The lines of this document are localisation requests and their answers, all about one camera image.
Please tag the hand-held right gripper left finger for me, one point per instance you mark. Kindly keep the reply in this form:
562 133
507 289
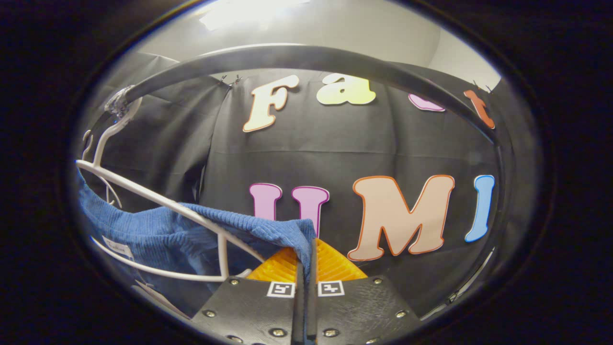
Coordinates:
298 306

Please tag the white clothes hanger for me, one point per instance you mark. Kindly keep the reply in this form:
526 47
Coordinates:
222 256
114 194

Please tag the black clothes rack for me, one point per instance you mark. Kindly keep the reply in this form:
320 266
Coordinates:
306 56

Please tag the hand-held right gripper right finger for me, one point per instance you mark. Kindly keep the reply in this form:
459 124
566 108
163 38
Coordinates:
311 287

